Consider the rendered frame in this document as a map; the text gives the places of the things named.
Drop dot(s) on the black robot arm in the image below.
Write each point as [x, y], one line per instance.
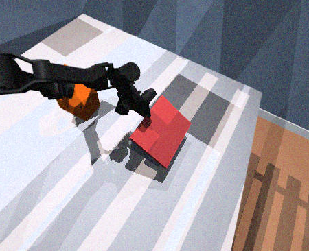
[57, 80]

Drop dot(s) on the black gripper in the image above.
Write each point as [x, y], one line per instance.
[141, 104]

